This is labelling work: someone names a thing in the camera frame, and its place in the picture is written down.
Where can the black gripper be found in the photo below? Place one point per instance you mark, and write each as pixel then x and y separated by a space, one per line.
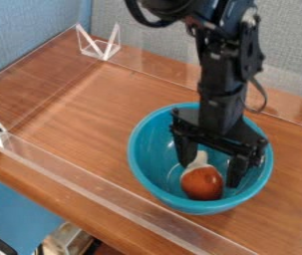
pixel 215 124

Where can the brown toy mushroom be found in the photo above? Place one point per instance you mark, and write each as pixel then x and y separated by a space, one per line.
pixel 200 180

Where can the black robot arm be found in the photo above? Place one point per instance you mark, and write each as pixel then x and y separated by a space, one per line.
pixel 223 26

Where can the blue plastic bowl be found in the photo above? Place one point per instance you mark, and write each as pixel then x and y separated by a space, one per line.
pixel 156 169

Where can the clear acrylic back barrier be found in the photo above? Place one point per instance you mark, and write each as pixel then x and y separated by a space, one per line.
pixel 282 85

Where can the clear acrylic barrier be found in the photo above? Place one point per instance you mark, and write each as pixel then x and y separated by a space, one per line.
pixel 129 222
pixel 282 85

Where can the clear acrylic front barrier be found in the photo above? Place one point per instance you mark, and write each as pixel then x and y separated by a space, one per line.
pixel 129 222

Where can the clear acrylic corner bracket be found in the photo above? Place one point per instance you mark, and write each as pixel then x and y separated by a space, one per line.
pixel 96 48

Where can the metal table leg frame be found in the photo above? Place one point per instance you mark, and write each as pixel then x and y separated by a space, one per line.
pixel 68 240

